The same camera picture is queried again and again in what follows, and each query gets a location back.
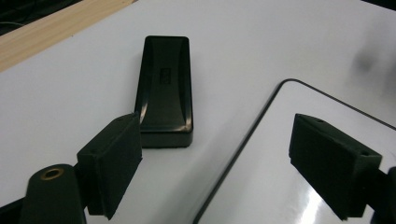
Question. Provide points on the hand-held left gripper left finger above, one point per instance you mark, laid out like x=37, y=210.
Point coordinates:
x=115, y=161

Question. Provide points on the black whiteboard eraser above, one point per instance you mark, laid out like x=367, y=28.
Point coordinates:
x=165, y=90

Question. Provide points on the wooden table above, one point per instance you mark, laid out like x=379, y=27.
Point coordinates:
x=46, y=31

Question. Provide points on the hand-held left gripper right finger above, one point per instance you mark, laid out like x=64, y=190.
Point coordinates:
x=327, y=161

